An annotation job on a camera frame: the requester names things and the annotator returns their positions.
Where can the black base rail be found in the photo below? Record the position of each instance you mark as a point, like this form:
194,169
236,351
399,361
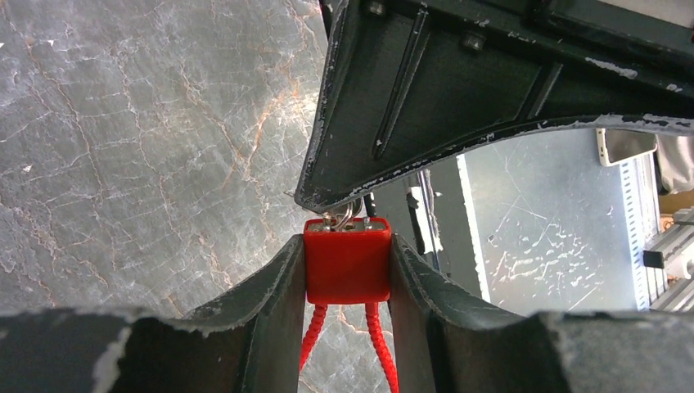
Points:
433,211

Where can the red key with cord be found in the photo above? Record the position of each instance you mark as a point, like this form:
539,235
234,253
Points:
349,265

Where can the black key with cord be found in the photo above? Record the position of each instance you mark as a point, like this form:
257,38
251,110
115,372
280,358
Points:
354,216

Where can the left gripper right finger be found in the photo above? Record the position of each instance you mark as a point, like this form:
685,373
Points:
447,340

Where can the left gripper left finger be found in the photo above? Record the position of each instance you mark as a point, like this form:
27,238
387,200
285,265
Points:
246,340

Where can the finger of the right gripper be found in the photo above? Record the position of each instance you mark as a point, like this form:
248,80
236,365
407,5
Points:
408,83

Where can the light blue toothed strip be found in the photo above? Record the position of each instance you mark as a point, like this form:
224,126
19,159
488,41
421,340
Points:
642,216

